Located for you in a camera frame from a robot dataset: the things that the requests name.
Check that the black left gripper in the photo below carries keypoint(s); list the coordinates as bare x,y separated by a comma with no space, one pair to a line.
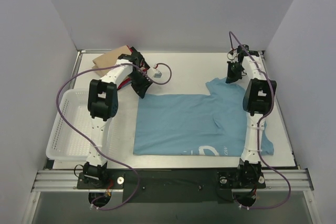
140,83

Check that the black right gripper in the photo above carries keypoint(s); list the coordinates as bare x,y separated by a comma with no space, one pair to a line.
234,70

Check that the light blue t shirt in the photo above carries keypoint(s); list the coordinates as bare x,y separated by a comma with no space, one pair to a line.
193,124

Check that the white perforated plastic basket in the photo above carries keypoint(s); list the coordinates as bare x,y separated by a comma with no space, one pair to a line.
64,143

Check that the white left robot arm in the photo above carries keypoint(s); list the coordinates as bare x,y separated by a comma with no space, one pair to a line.
103,106

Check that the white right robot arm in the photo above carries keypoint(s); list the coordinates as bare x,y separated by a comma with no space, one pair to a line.
258,102

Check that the red folded t shirt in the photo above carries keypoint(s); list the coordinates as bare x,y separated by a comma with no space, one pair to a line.
124,83

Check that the beige folded t shirt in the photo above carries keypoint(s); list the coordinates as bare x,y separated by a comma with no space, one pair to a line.
109,59

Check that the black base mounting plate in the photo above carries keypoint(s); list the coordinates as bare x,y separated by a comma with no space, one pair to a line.
223,185

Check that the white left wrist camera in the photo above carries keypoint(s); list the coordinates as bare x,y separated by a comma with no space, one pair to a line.
153,72

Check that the aluminium front rail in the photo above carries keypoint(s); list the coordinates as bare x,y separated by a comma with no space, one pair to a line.
58,181

